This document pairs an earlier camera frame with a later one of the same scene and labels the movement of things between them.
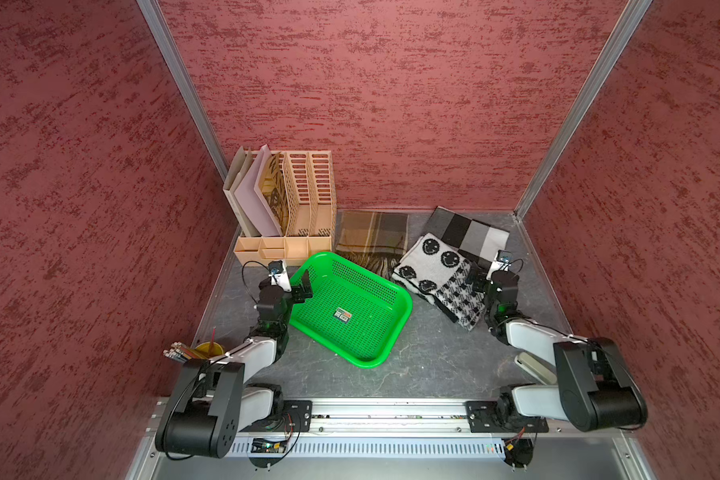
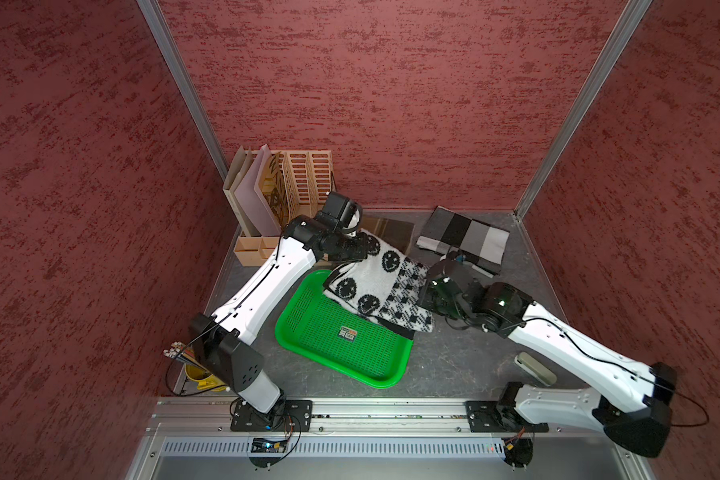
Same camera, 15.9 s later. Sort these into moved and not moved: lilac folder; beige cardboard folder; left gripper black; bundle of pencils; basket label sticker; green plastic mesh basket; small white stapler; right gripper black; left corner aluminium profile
Moved: left gripper black; right gripper black; green plastic mesh basket; basket label sticker
Not moved: left corner aluminium profile; bundle of pencils; lilac folder; small white stapler; beige cardboard folder
